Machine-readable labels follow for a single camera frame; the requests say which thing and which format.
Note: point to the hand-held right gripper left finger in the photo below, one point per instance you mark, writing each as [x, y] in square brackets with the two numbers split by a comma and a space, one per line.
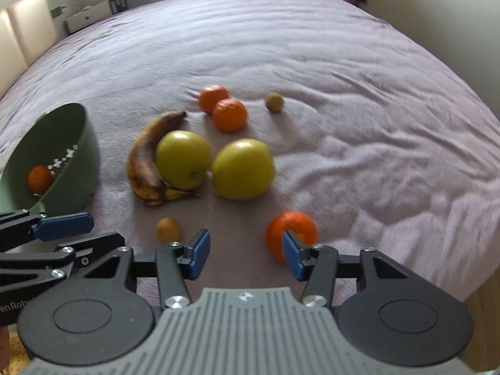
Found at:
[200, 252]

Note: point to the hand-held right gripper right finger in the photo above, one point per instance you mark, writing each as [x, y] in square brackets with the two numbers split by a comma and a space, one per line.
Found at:
[292, 256]

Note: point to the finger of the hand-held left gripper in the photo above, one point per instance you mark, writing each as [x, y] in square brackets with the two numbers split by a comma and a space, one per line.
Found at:
[62, 226]
[93, 248]

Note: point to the large orange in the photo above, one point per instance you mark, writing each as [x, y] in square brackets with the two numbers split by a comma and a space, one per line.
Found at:
[297, 220]

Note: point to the brown kiwi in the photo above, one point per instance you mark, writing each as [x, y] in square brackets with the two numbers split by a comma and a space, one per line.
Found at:
[168, 229]
[274, 102]

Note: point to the green bowl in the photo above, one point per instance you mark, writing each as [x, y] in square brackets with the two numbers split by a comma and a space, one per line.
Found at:
[78, 172]

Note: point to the green apple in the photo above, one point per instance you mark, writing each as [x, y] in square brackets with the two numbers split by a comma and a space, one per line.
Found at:
[242, 170]
[182, 158]

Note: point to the brown spotted banana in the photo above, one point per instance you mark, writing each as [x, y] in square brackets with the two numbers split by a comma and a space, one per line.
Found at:
[142, 156]

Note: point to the orange with dimpled skin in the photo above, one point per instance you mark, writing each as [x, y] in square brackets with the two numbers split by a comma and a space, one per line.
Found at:
[231, 116]

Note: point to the person's left hand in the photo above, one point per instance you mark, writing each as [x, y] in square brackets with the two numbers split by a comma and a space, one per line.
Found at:
[2, 340]

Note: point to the small orange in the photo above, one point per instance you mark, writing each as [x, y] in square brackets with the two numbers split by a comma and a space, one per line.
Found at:
[39, 179]

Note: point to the orange with green stem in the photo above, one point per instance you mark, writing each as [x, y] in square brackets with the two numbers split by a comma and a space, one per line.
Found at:
[211, 95]

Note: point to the cream padded headboard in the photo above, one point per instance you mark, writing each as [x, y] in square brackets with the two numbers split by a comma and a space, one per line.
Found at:
[33, 27]

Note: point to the purple blanket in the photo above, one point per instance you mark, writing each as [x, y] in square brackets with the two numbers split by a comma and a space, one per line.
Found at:
[312, 47]

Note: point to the white nightstand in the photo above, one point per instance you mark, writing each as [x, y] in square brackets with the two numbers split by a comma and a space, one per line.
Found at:
[88, 15]

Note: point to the black shelf unit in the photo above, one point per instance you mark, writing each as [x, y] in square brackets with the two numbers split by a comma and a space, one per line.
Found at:
[118, 4]

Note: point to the grey wall switch panel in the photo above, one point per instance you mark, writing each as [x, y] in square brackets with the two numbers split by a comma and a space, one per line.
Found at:
[58, 11]

